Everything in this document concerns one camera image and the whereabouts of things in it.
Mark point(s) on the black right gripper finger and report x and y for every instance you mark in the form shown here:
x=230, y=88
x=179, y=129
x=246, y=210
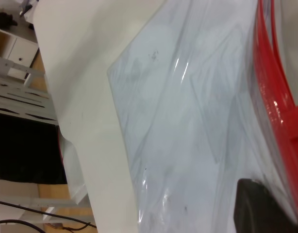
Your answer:
x=258, y=211

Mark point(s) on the red zipper slider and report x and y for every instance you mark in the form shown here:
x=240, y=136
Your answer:
x=295, y=123

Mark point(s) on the clear plastic zip bag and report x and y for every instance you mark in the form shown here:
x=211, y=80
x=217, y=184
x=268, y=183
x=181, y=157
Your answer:
x=187, y=109

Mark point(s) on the black cloth cover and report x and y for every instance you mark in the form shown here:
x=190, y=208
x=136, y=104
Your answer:
x=22, y=150

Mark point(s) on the grey slotted panel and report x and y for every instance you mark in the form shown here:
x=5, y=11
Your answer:
x=18, y=106

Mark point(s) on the white drawer cabinet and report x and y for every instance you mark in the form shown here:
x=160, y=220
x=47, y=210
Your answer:
x=20, y=51

